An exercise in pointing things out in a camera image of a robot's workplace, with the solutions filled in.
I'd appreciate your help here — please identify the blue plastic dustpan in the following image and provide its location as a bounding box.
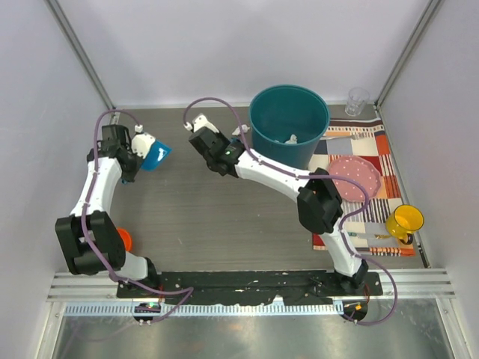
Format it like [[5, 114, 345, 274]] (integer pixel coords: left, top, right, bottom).
[[121, 139, 172, 184]]

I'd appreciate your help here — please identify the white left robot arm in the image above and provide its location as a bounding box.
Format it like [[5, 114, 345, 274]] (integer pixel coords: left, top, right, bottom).
[[55, 125, 160, 298]]

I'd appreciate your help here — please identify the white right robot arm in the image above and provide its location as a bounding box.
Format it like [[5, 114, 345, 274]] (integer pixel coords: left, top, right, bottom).
[[189, 125, 368, 295]]

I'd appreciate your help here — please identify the crumpled white paper scrap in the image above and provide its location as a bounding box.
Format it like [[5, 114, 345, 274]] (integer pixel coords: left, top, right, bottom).
[[283, 134, 298, 144], [232, 124, 250, 136]]

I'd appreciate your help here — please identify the teal plastic waste bin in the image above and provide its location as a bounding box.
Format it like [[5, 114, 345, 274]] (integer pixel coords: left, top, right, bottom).
[[248, 85, 330, 169]]

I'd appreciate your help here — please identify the orange plastic bowl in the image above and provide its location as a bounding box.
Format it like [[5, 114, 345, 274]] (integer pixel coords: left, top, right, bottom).
[[117, 227, 132, 252]]

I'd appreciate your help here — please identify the silver fork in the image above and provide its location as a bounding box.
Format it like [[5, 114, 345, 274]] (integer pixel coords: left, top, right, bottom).
[[321, 133, 369, 141]]

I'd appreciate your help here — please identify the pink dotted plate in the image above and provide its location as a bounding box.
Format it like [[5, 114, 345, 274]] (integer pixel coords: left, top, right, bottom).
[[328, 156, 382, 203]]

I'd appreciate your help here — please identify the clear drinking glass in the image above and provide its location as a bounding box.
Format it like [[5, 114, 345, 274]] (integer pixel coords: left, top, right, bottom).
[[345, 88, 370, 117]]

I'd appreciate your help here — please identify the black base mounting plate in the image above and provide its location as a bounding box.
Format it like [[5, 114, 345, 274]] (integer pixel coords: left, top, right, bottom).
[[115, 269, 383, 306]]

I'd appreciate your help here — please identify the colourful striped placemat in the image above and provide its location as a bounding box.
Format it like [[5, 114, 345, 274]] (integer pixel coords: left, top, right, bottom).
[[309, 117, 415, 257]]

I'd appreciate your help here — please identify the yellow mug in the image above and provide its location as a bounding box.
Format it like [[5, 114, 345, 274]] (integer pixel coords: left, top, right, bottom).
[[385, 204, 424, 245]]

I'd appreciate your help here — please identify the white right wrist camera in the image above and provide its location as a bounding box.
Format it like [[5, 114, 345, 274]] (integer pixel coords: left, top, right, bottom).
[[183, 114, 220, 133]]

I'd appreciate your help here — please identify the white cable duct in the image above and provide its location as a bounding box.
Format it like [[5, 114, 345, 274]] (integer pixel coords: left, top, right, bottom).
[[64, 299, 344, 317]]

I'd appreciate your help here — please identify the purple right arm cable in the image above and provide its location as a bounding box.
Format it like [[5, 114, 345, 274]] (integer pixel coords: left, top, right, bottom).
[[183, 96, 398, 328]]

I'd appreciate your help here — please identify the aluminium frame rail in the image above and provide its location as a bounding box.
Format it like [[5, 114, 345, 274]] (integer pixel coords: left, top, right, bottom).
[[47, 269, 456, 302]]

